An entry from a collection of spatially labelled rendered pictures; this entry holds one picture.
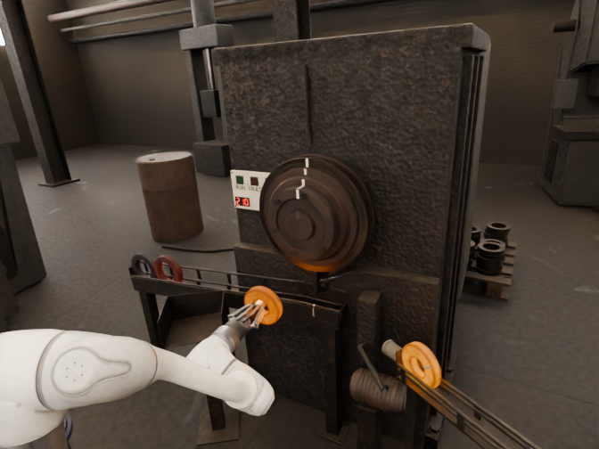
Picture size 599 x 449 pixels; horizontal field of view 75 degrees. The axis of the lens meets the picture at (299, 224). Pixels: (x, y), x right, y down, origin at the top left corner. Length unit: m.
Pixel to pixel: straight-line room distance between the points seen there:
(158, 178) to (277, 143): 2.67
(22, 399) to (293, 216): 0.96
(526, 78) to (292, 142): 6.01
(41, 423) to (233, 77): 1.37
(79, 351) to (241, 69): 1.30
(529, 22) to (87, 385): 7.19
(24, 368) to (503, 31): 7.19
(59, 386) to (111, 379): 0.07
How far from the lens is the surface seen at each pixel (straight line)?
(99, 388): 0.73
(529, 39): 7.36
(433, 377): 1.39
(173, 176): 4.21
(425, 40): 1.44
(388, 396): 1.61
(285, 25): 4.38
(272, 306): 1.46
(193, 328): 1.87
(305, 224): 1.42
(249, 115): 1.73
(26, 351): 0.81
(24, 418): 0.85
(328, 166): 1.41
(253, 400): 1.22
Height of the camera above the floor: 1.65
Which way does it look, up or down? 21 degrees down
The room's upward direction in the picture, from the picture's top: 3 degrees counter-clockwise
